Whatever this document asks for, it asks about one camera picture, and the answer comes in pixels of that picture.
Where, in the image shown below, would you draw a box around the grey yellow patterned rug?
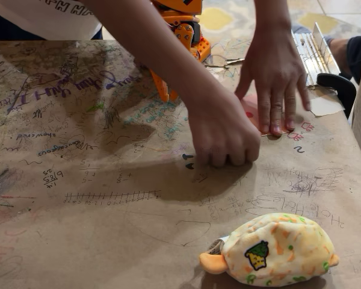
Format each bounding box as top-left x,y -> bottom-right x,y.
198,0 -> 361,40

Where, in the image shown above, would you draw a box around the person's right hand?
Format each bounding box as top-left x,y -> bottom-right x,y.
188,92 -> 262,169

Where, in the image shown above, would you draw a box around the scribbled brown paper table cover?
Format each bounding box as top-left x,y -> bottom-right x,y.
0,38 -> 361,289

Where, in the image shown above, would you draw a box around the person's left hand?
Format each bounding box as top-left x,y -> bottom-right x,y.
234,34 -> 312,137

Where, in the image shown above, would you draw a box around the person's right forearm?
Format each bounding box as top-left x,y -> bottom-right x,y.
82,0 -> 230,103

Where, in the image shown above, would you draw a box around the white paper scrap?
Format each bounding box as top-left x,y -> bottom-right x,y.
309,95 -> 346,118

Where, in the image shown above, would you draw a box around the person's left forearm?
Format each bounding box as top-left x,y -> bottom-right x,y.
253,0 -> 292,43

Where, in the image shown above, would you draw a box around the white orange plush toy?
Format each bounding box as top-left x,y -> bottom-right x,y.
198,213 -> 340,287

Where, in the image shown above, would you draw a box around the black curved handle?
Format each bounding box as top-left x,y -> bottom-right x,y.
316,72 -> 357,120

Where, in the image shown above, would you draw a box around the pink sticky note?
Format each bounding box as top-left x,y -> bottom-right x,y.
239,93 -> 293,137

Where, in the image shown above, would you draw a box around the seated person's leg, dark trousers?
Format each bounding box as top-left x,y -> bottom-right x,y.
291,24 -> 361,85

